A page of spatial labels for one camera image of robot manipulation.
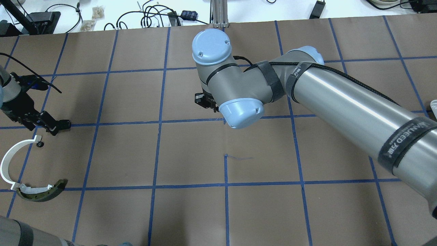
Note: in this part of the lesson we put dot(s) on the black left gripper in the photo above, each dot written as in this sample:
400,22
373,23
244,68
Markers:
17,104

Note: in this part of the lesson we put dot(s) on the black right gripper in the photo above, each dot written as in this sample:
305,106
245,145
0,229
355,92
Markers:
204,100

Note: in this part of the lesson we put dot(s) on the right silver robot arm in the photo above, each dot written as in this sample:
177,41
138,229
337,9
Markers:
400,141

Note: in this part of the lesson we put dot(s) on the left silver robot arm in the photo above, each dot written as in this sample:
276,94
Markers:
15,232

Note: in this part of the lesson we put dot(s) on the silver metal tray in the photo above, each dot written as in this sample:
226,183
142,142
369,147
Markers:
433,106

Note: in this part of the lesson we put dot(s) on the olive green brake shoe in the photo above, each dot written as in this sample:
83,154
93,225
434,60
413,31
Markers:
41,194

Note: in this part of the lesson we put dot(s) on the black monitor stand base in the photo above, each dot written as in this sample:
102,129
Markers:
45,22

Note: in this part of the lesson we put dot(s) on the bag of small parts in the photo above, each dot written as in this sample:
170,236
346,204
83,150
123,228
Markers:
97,12

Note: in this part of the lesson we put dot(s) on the black power adapter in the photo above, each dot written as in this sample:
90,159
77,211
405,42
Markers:
317,10

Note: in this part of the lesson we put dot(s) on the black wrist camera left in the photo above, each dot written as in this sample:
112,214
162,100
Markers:
30,82

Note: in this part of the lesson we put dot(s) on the aluminium frame post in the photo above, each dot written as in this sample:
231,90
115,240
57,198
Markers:
219,13

